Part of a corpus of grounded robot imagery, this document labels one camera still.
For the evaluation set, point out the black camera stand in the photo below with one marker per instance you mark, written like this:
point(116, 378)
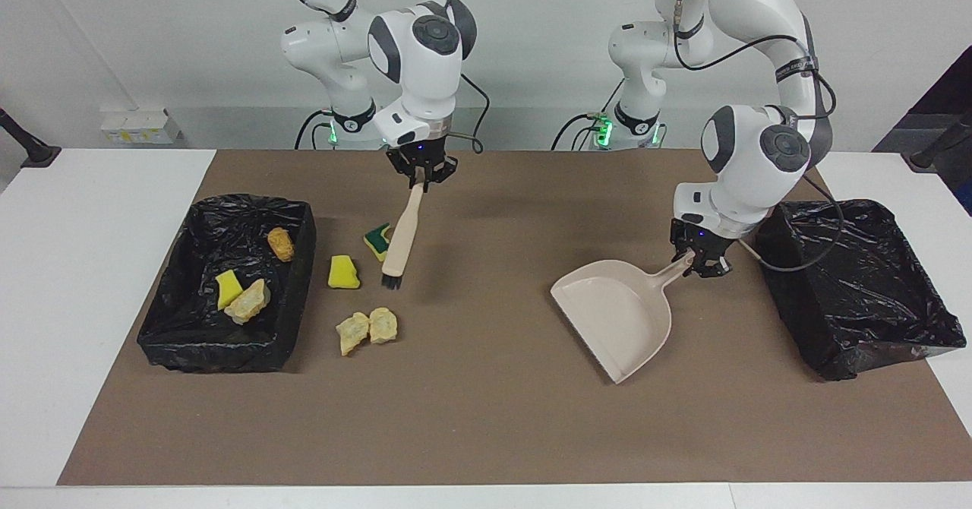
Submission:
point(938, 144)
point(34, 153)

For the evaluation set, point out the small yellow sponge piece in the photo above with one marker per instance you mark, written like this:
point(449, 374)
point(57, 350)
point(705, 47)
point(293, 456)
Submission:
point(228, 289)

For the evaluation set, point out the striped toy croissant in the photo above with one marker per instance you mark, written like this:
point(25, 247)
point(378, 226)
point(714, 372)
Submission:
point(249, 304)

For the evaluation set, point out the black bag-lined bin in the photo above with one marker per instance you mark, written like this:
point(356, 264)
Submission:
point(228, 357)
point(873, 304)

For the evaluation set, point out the pale crumbly foam piece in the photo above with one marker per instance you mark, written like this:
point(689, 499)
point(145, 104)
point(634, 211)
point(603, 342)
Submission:
point(352, 334)
point(383, 325)

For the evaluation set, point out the large yellow sponge piece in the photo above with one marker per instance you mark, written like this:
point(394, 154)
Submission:
point(344, 273)

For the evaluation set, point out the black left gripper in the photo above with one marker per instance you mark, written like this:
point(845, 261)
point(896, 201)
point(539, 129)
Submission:
point(710, 247)

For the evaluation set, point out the beige hand brush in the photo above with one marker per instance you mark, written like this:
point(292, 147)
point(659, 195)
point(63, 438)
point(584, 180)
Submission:
point(402, 235)

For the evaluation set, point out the white wall socket box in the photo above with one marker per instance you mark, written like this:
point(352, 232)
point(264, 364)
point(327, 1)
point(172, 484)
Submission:
point(140, 125)

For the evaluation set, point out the beige plastic dustpan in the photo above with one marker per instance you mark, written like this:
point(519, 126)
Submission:
point(615, 311)

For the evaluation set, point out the green and yellow sponge piece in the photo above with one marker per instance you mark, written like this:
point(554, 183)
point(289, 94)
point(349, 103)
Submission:
point(377, 241)

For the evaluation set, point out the brown table mat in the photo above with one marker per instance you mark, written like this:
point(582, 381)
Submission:
point(471, 433)

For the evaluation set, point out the brown toy bread roll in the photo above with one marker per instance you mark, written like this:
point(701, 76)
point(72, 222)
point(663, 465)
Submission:
point(281, 245)

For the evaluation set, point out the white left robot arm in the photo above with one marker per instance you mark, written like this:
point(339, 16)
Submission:
point(744, 167)

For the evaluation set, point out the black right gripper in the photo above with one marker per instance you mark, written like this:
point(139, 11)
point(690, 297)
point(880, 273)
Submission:
point(421, 159)

